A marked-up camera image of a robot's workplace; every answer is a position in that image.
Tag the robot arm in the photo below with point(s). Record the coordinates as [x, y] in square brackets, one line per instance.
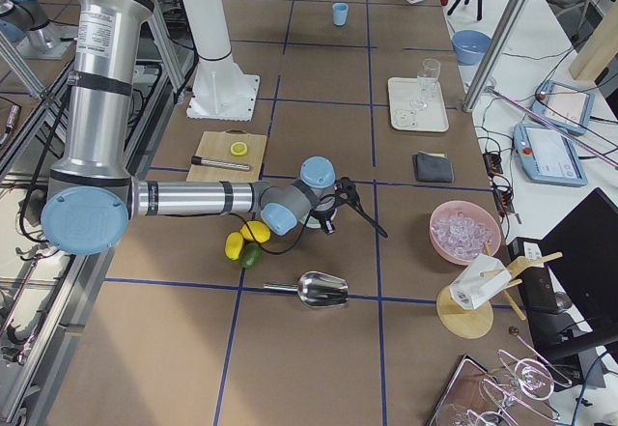
[93, 193]

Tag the teach pendant tablet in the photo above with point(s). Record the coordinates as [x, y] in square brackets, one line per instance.
[564, 105]
[546, 157]

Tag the clear wine glass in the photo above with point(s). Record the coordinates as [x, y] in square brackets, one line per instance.
[427, 79]

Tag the aluminium frame post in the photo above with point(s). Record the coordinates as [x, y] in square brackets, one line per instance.
[501, 35]

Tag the cream serving tray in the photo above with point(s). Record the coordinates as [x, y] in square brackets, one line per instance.
[401, 91]

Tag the yellow lemon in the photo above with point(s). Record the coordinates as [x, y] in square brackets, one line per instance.
[255, 231]
[234, 245]

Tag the light blue plastic cup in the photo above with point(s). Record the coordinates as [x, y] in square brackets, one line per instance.
[340, 12]

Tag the half lemon slice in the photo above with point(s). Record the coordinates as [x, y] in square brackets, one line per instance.
[239, 148]

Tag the green lime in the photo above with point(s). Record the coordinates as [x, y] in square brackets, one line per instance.
[251, 255]

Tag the near teach pendant tablet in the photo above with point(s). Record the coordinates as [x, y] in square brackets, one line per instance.
[546, 157]

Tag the green ceramic bowl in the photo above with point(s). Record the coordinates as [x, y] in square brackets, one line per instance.
[311, 222]

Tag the metal ice scoop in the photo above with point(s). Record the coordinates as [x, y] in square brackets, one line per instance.
[316, 289]

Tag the far teach pendant tablet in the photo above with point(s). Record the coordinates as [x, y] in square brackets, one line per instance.
[564, 105]

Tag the blue plastic bowl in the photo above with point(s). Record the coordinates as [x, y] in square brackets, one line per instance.
[470, 46]

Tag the wooden mug tree stand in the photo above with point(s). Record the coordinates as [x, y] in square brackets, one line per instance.
[474, 324]

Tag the grey folded cloth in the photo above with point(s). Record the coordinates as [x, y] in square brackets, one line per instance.
[432, 169]

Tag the wooden cutting board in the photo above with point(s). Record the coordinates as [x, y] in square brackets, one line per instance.
[216, 144]

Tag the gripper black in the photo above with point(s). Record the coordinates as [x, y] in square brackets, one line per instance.
[322, 215]

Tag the white paper carton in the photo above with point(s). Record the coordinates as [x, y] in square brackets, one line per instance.
[480, 281]

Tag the pink bowl with ice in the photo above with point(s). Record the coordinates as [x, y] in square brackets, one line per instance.
[460, 230]

